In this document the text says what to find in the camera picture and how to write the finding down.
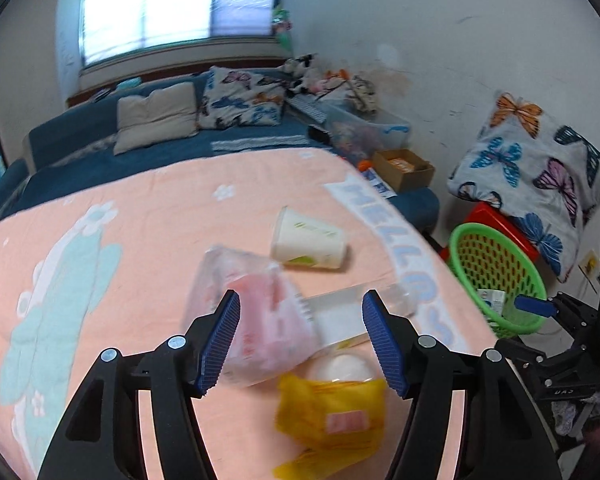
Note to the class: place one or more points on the colourful pinwheel toy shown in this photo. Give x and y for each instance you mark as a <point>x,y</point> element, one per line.
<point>282,30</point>

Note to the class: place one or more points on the teal tissue box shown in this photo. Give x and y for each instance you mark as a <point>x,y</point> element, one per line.
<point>128,82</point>

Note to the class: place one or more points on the brown cardboard box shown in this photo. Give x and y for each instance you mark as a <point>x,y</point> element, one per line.
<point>410,180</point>

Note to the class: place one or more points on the black white cow plush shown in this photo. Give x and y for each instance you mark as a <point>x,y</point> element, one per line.
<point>300,72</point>

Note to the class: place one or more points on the large grey butterfly cushion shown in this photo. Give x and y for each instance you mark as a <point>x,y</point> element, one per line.
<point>530,160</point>

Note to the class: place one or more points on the blue white carton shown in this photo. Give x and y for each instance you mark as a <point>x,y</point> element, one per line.
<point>492,302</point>

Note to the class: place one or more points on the beige pillow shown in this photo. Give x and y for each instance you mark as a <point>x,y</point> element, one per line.
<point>155,117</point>

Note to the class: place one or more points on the small butterfly print pillow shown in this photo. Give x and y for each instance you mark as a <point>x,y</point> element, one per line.
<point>240,97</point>

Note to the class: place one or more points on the blue sofa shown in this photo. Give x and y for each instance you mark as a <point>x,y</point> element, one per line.
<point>55,160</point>

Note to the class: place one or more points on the clear pink plastic bag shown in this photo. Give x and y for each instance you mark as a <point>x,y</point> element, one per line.
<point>265,320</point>

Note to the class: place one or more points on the clear bottle with yellow label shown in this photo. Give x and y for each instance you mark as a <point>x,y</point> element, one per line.
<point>340,315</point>

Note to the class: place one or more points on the grey patterned cloth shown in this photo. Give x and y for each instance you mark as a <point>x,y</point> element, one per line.
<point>575,415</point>

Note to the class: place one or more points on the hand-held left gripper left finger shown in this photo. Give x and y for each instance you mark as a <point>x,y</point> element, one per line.
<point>222,340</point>

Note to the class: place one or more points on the clear plastic storage box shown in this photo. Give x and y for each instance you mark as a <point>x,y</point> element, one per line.
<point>380,130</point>

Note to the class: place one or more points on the blue white packet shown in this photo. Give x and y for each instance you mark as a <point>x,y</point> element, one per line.
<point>379,182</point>

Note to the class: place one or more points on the red plastic stool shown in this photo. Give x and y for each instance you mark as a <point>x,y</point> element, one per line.
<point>490,215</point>

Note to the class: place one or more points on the pink plush toy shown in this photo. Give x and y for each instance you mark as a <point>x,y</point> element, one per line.
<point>332,80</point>

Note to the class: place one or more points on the yellow plastic packet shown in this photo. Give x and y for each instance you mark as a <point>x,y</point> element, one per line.
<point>330,410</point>

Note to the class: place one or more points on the white paper cup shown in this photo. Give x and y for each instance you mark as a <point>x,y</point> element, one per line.
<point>305,240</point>

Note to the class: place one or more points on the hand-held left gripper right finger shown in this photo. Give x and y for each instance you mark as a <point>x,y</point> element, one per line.
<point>382,345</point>

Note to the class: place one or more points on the sliding window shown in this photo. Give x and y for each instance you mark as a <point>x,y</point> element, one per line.
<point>180,5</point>

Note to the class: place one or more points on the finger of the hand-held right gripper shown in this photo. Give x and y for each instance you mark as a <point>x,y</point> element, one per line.
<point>530,305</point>

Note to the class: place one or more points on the butterfly print cloth bag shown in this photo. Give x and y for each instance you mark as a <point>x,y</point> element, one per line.
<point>362,95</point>

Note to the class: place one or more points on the pink printed blanket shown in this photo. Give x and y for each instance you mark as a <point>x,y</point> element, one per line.
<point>155,260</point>

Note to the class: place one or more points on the green plastic basket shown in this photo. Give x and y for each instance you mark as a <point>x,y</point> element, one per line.
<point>490,260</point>

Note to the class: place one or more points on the white round plastic lid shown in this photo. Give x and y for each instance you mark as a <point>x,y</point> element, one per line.
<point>345,367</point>

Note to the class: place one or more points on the computer keyboard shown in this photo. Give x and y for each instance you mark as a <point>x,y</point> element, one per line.
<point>307,107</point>

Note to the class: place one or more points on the dark remote control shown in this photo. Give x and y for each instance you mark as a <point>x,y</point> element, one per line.
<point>103,94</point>

